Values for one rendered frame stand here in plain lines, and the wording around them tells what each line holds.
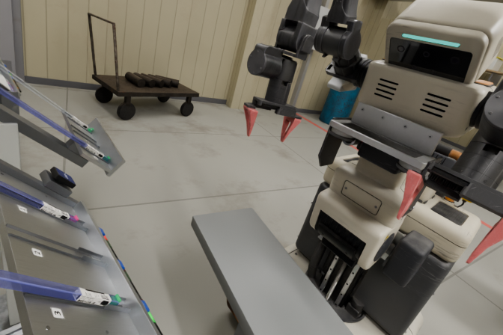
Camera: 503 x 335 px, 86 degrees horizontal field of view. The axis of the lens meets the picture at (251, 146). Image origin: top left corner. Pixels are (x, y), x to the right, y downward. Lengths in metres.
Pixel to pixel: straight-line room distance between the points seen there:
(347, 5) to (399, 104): 0.28
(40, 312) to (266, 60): 0.54
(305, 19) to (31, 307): 0.66
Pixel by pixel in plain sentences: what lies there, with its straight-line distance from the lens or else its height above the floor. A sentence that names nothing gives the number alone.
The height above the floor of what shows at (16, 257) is 0.85.
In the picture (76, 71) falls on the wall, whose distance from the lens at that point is 4.14.
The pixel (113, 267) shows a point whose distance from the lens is 0.62.
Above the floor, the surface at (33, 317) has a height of 0.85.
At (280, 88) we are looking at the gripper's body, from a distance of 0.67.
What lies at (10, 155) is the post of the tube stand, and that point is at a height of 0.72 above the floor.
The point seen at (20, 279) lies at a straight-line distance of 0.43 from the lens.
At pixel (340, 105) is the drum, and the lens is 5.44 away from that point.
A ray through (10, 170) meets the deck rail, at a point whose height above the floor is 0.84.
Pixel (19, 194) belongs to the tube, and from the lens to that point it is 0.62.
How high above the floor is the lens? 1.19
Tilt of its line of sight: 22 degrees down
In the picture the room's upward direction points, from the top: 16 degrees clockwise
